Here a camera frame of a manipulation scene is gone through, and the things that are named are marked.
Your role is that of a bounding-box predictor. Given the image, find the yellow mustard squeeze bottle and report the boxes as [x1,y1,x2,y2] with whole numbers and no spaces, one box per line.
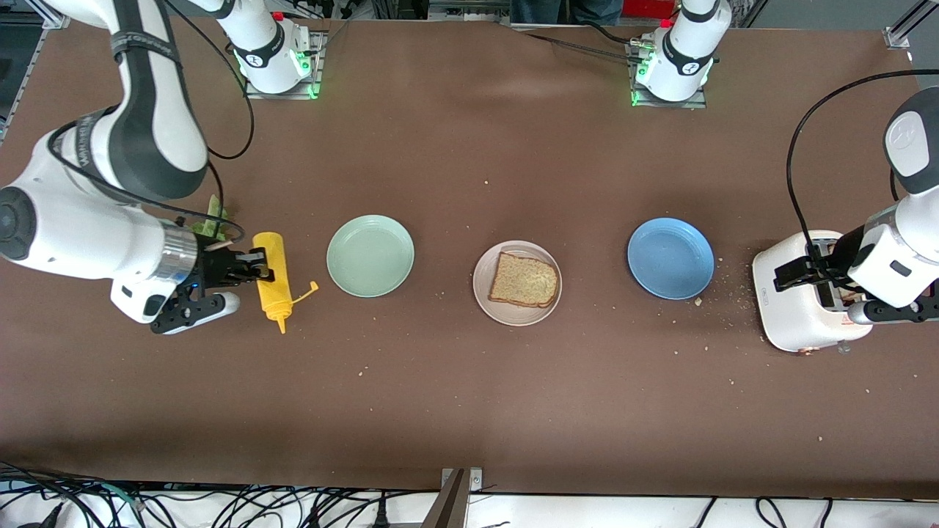
[252,232,320,334]

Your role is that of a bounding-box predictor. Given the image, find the brown bread slice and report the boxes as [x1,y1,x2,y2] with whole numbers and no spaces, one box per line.
[825,241,866,303]
[489,251,560,309]

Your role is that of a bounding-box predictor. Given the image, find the light green plate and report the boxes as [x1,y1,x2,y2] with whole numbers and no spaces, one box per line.
[326,214,416,298]

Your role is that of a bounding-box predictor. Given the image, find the blue plate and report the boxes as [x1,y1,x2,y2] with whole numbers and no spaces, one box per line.
[626,217,715,301]

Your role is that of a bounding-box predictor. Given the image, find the beige plate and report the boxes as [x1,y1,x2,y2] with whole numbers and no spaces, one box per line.
[472,241,564,328]

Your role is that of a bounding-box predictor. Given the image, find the green lettuce leaf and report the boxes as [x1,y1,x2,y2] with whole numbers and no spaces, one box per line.
[192,194,235,243]

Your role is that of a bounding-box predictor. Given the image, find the white toaster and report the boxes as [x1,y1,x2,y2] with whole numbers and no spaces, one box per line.
[751,230,875,356]

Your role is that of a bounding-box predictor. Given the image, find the brown table cover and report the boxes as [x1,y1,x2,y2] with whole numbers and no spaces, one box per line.
[0,13,939,499]

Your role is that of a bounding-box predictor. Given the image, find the red box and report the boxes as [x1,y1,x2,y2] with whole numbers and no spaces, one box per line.
[624,0,679,19]

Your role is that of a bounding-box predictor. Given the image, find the grey metal strut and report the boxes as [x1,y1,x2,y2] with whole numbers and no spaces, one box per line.
[420,469,468,528]

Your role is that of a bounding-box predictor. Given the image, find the grey metal equipment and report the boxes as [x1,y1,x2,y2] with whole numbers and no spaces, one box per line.
[428,0,512,23]

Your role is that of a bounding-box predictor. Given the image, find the person in blue jeans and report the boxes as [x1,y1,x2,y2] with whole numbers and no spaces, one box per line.
[510,0,624,25]

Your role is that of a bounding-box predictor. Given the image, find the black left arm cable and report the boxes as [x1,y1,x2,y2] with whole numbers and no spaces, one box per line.
[786,68,939,274]

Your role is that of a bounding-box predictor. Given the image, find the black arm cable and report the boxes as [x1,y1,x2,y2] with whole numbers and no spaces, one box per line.
[44,0,256,246]
[786,68,939,274]

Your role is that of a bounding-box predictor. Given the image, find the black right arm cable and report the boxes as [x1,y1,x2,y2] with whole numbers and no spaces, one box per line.
[44,0,256,246]

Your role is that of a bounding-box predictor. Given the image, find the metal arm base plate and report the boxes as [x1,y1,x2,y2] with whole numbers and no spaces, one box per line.
[627,37,709,109]
[244,29,327,100]

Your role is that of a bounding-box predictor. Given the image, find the silver corner bracket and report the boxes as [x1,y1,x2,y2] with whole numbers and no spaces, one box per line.
[440,467,483,494]

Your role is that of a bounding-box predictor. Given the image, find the black base cable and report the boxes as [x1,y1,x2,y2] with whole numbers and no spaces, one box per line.
[514,21,646,63]

